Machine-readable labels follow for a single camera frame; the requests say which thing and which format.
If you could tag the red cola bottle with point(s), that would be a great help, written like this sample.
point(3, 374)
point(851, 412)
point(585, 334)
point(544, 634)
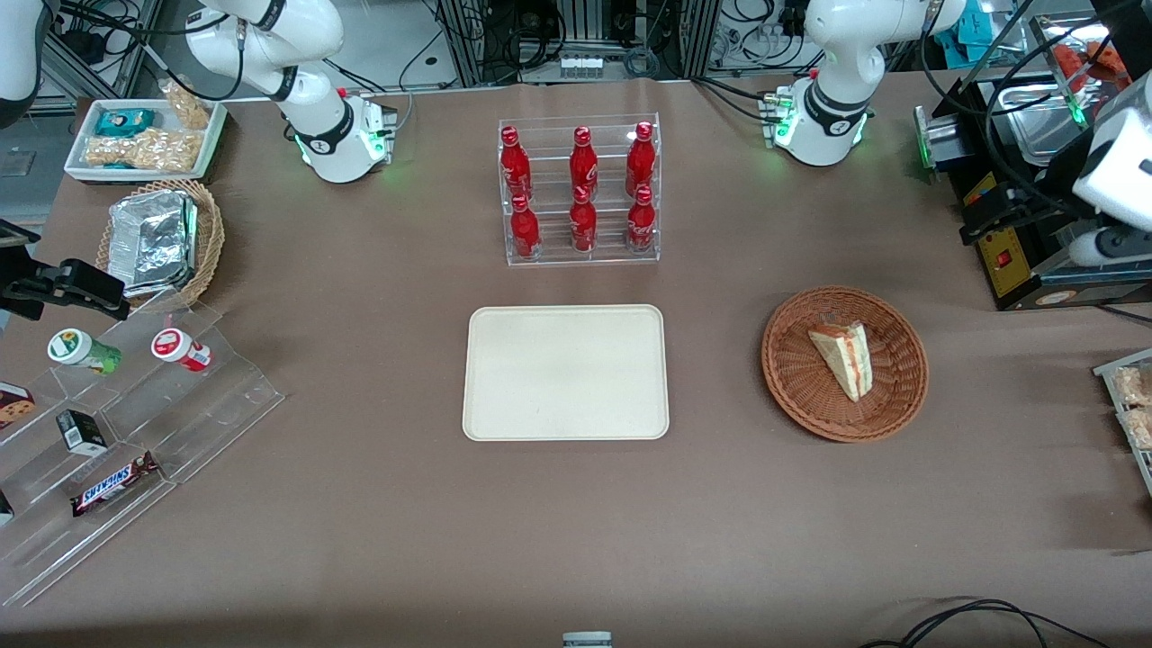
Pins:
point(640, 157)
point(641, 223)
point(583, 225)
point(516, 162)
point(526, 229)
point(583, 162)

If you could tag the brown round wicker basket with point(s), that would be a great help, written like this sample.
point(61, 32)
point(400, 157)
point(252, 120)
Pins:
point(810, 396)

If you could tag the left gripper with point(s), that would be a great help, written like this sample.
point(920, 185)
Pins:
point(1055, 184)

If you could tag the brown cookie box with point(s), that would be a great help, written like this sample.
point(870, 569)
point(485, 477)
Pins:
point(13, 405)

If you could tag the small clear snack bag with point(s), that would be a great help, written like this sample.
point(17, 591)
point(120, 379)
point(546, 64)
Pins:
point(187, 106)

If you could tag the teal paper sheet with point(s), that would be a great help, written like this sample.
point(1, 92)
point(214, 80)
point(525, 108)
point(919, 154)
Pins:
point(967, 31)

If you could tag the white rectangular snack tray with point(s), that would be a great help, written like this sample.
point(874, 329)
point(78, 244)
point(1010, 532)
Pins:
point(211, 144)

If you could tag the steel warmer pan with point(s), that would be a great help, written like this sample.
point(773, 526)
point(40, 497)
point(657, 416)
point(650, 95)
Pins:
point(1035, 108)

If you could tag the large clear nut bag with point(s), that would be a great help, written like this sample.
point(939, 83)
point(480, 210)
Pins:
point(144, 151)

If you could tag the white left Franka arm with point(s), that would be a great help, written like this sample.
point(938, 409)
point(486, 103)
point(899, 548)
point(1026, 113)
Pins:
point(832, 54)

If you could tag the silver foil package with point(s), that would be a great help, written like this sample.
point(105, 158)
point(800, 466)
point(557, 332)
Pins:
point(153, 241)

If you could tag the green lidded drink cup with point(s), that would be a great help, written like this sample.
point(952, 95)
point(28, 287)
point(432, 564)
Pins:
point(81, 351)

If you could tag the brown table cover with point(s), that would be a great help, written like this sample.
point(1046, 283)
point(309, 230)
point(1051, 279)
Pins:
point(405, 540)

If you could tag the clear acrylic bottle rack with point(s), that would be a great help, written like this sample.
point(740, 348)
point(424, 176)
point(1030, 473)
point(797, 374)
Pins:
point(612, 256)

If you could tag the red fried food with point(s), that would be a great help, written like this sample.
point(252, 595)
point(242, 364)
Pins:
point(1093, 63)

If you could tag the cream plastic tray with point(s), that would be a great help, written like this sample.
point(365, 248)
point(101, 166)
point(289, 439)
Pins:
point(565, 373)

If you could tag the small grey device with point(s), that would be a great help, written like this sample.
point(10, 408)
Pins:
point(587, 640)

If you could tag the white power strip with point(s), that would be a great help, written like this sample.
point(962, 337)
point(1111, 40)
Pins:
point(580, 65)

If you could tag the clear acrylic stepped stand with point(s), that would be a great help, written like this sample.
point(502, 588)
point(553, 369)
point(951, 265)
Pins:
point(207, 405)

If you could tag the clear bag of puffed snack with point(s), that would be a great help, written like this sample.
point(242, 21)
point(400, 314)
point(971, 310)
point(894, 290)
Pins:
point(1134, 385)
point(1141, 427)

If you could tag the small black box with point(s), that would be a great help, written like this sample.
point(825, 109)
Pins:
point(83, 432)

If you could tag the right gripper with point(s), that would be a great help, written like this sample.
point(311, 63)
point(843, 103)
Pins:
point(11, 274)

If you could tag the teal snack packet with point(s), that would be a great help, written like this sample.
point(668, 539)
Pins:
point(124, 121)

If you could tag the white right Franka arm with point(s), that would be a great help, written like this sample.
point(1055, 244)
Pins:
point(315, 99)

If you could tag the triangular sandwich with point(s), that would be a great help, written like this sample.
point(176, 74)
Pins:
point(844, 358)

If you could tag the black food warmer cabinet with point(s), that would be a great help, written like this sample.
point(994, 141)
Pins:
point(1012, 270)

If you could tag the steel cylinder with green light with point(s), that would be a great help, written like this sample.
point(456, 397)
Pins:
point(936, 144)

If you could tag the Snickers chocolate bar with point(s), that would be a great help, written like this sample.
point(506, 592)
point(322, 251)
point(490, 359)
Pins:
point(115, 484)

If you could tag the light tan wicker basket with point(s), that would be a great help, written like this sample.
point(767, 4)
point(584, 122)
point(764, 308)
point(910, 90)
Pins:
point(209, 243)

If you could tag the red lidded drink cup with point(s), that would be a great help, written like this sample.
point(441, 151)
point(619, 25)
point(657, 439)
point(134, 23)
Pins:
point(180, 349)

